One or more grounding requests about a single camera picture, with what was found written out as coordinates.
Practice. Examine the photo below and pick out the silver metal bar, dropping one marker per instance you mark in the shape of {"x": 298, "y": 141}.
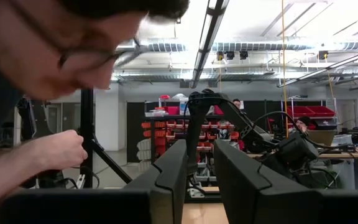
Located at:
{"x": 81, "y": 182}

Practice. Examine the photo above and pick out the long ceiling light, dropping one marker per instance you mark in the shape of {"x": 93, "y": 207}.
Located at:
{"x": 208, "y": 37}

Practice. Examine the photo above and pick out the wooden work table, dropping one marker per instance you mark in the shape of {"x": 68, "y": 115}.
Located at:
{"x": 337, "y": 154}

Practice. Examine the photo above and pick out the person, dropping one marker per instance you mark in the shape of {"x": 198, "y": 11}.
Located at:
{"x": 302, "y": 123}
{"x": 73, "y": 37}
{"x": 236, "y": 103}

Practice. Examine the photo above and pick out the tan box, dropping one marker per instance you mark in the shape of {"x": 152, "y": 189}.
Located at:
{"x": 322, "y": 136}

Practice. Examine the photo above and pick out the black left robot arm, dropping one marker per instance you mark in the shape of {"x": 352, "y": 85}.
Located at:
{"x": 197, "y": 124}

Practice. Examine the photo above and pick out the white stacked bins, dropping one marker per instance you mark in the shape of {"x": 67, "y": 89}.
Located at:
{"x": 144, "y": 149}

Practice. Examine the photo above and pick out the silver ceiling air duct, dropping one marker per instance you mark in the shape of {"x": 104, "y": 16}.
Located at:
{"x": 259, "y": 46}

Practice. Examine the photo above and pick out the person's hand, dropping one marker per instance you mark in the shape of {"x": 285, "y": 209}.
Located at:
{"x": 61, "y": 152}

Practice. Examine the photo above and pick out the red storage bin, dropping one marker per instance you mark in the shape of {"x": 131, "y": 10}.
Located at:
{"x": 172, "y": 110}
{"x": 323, "y": 111}
{"x": 300, "y": 111}

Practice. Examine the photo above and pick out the ceiling light strip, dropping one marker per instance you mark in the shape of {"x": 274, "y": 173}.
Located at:
{"x": 337, "y": 63}

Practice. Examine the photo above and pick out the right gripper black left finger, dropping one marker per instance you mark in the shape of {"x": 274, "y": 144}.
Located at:
{"x": 169, "y": 186}

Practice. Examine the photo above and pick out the person's forearm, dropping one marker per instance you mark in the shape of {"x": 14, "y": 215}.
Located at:
{"x": 8, "y": 177}

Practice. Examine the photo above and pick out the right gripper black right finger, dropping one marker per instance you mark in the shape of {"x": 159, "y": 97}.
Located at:
{"x": 247, "y": 193}

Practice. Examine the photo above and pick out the shelf rack orange bins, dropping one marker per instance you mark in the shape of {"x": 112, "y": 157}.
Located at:
{"x": 160, "y": 133}

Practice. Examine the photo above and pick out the person's glasses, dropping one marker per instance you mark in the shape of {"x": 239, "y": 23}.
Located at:
{"x": 62, "y": 57}

